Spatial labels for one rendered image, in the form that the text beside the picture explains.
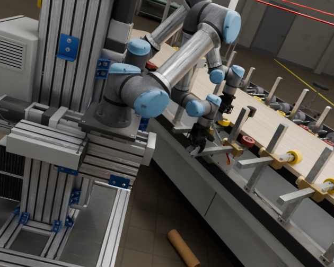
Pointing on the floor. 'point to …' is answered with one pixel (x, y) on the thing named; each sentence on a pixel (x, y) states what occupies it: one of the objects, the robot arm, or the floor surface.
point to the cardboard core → (183, 249)
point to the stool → (315, 98)
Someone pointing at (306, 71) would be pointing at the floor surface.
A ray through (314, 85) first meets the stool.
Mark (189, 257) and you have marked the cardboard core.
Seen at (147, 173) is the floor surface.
